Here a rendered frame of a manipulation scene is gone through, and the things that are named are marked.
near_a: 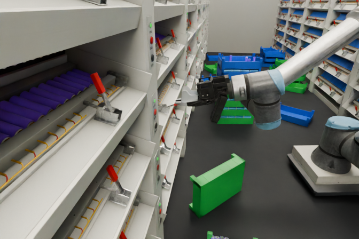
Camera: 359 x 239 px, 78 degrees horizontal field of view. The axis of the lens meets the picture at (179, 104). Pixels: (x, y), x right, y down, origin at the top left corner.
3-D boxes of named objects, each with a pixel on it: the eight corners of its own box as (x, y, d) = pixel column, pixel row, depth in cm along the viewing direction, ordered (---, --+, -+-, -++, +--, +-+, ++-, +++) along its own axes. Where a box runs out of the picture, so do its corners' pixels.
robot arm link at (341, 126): (336, 138, 129) (346, 111, 121) (363, 157, 113) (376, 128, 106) (312, 141, 126) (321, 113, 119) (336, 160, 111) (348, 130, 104)
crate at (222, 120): (246, 113, 207) (247, 105, 204) (252, 124, 189) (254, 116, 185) (213, 113, 207) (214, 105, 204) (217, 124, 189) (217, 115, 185)
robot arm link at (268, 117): (270, 113, 91) (268, 86, 85) (287, 128, 81) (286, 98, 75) (248, 120, 91) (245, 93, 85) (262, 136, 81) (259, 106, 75)
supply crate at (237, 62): (253, 62, 187) (255, 53, 184) (261, 69, 169) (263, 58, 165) (217, 62, 187) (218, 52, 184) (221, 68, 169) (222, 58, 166)
